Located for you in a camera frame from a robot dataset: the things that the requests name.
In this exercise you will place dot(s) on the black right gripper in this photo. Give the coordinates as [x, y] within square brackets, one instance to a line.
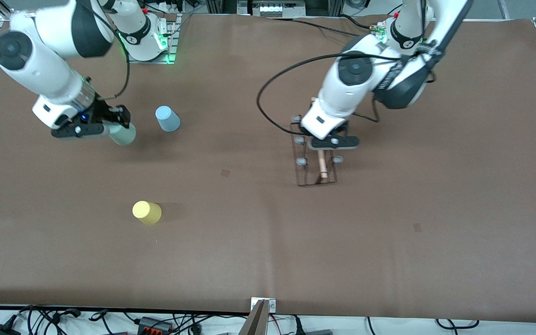
[102, 111]

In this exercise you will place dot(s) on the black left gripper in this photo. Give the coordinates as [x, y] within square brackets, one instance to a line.
[342, 127]

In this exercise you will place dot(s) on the pale green plastic cup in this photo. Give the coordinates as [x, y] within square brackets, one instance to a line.
[123, 136]

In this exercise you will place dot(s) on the yellow plastic cup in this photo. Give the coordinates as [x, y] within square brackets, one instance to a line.
[147, 212]

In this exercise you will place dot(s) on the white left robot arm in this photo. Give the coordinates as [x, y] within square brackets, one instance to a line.
[356, 70]

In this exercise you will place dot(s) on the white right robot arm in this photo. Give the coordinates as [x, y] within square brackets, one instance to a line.
[40, 70]

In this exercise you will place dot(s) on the light blue plastic cup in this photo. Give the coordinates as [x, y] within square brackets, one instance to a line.
[168, 120]

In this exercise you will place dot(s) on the brown paper table cover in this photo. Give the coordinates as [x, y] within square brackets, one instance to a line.
[268, 232]

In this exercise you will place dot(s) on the white power strip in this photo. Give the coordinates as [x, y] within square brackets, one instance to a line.
[170, 5]

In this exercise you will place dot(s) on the grey control box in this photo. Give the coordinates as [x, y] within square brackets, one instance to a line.
[277, 9]

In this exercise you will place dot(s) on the black orange connector block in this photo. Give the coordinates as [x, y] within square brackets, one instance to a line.
[154, 324]

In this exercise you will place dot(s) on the black power adapter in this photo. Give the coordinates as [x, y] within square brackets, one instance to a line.
[0, 330]

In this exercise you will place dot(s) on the aluminium right arm base plate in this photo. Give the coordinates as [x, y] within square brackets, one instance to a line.
[173, 32]

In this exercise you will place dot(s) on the black aluminium frame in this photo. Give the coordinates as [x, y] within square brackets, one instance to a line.
[221, 5]

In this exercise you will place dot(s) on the silver mounting bracket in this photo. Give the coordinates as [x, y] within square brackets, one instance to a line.
[271, 305]

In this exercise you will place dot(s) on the grey camera pole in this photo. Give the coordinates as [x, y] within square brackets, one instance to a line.
[255, 323]

